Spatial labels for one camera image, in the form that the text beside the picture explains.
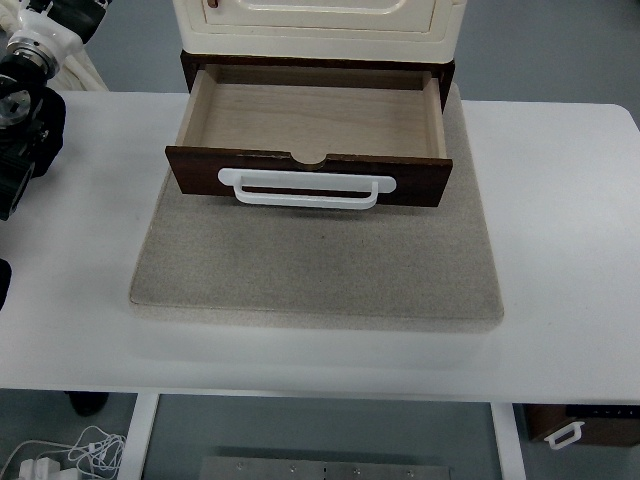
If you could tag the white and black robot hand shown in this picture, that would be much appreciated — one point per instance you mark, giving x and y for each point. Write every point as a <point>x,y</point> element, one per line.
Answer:
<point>47,35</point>

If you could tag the dark brown wooden drawer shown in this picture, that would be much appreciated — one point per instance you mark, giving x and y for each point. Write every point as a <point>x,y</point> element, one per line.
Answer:
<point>310,120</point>

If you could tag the cream and brown combination cabinet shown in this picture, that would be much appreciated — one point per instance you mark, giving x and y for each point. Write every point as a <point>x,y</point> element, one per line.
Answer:
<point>320,40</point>

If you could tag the grey felt mat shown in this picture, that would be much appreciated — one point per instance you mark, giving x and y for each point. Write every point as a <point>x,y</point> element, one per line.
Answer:
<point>315,260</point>

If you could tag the person's black shoe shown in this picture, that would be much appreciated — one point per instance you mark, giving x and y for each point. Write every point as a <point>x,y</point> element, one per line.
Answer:
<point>87,402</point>

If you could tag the white table leg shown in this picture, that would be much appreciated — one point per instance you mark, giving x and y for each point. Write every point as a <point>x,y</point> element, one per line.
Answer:
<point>507,445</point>
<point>137,440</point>

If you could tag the white charger plug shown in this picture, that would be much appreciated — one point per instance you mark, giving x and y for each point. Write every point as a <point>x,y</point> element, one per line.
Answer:
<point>37,469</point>

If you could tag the grey metal plate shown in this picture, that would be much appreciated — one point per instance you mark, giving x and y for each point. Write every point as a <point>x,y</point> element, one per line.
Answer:
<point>325,470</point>

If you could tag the black flat device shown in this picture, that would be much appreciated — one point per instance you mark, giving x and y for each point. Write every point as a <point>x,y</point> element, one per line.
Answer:
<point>600,411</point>

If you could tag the brown wooden box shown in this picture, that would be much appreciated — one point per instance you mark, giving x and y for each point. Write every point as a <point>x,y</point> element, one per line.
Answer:
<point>610,430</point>

